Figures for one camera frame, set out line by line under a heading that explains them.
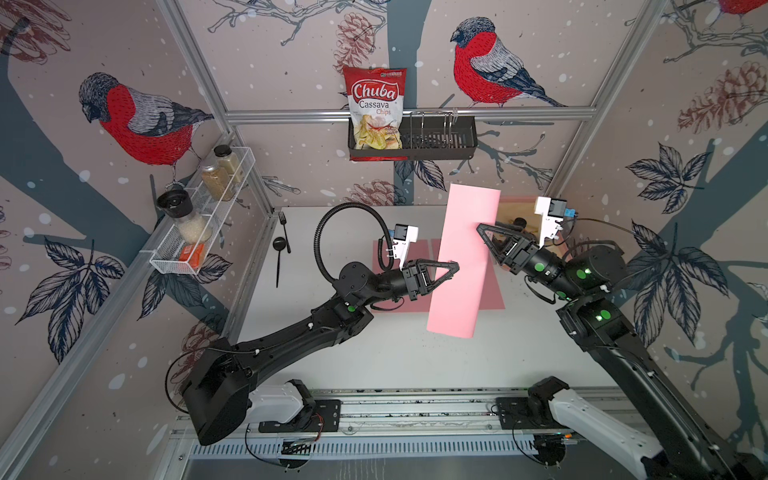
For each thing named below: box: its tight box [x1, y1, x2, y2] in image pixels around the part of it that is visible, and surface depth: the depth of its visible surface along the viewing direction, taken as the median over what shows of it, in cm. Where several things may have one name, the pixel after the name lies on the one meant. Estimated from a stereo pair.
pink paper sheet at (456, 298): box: [426, 184, 501, 339], surface depth 58 cm
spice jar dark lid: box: [213, 144, 242, 184], surface depth 82 cm
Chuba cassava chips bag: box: [343, 65, 408, 161], surface depth 86 cm
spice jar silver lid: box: [202, 164, 233, 201], surface depth 77 cm
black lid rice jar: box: [156, 189, 212, 244], surface depth 67 cm
